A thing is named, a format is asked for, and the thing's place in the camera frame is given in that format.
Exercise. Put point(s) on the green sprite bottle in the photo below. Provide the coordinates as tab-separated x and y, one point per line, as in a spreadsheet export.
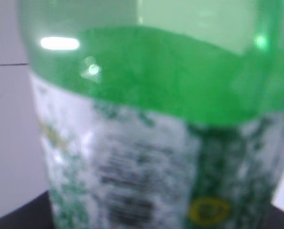
158	114

